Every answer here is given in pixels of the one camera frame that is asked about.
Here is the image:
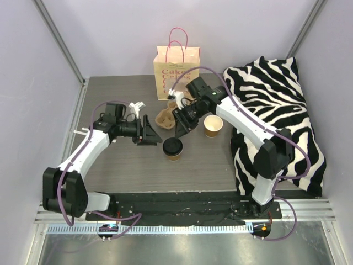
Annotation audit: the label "black plastic cup lid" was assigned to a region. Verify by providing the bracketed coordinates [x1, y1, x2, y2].
[162, 137, 183, 156]

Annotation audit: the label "brown paper coffee cup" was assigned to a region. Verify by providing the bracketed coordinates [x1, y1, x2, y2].
[204, 115, 223, 138]

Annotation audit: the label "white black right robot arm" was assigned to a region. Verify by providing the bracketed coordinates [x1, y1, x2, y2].
[168, 77, 294, 218]

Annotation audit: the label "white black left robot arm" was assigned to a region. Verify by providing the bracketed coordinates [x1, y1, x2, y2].
[42, 101, 162, 225]

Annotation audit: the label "brown pulp cup carrier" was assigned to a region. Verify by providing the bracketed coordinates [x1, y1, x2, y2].
[155, 101, 178, 130]

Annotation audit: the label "white wrapped straw lower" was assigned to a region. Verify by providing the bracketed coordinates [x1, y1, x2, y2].
[73, 130, 88, 136]

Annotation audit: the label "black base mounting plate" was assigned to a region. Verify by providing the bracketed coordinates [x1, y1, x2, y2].
[84, 193, 284, 226]

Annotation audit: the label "zebra print pillow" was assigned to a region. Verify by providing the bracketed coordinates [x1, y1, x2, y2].
[223, 56, 327, 197]

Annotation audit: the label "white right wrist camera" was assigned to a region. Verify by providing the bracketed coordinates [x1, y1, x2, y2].
[167, 89, 185, 109]

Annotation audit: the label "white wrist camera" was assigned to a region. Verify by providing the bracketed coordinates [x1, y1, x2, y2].
[129, 102, 146, 119]
[167, 89, 185, 109]

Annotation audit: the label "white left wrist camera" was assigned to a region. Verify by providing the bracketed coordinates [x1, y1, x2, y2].
[129, 102, 146, 119]

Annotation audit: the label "paper cakes bag pink handles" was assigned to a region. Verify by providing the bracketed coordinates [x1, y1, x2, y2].
[153, 27, 200, 100]

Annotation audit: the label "aluminium frame rail front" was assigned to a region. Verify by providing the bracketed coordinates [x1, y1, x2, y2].
[34, 199, 335, 235]

